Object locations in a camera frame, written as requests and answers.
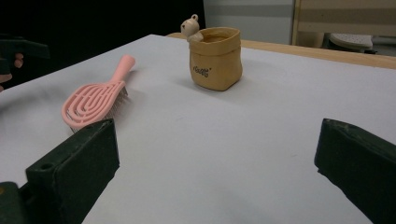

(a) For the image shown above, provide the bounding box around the tan cup with bear figure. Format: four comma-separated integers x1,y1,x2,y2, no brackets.
180,13,244,92

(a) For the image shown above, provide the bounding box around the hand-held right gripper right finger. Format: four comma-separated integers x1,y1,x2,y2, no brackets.
313,118,396,224

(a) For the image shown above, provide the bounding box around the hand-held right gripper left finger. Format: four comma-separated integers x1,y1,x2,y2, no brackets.
24,118,120,224

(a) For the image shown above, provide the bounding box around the white cabinet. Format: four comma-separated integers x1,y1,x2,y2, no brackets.
204,0,295,45

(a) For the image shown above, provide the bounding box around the grey round base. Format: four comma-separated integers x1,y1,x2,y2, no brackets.
329,33,374,53

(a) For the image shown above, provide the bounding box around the pink hairbrush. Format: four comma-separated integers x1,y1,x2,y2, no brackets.
61,54,136,133

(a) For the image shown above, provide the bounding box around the wooden desk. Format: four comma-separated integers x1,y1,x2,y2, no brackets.
290,0,396,49

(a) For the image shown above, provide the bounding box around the wooden table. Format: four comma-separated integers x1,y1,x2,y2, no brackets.
166,32,396,70

